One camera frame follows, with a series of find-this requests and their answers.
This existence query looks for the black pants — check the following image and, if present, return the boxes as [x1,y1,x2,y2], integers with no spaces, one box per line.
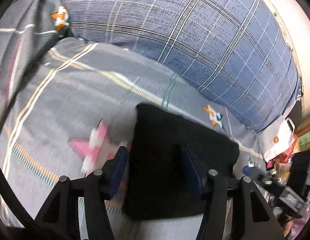
[122,103,239,220]

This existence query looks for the white paper bag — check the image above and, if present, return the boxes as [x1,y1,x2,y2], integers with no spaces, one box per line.
[257,115,295,162]

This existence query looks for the grey star-patterned bed sheet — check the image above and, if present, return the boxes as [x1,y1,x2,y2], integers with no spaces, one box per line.
[0,0,268,240]

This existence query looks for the blue plaid pillow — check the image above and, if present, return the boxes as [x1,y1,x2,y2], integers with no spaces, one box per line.
[62,0,301,132]

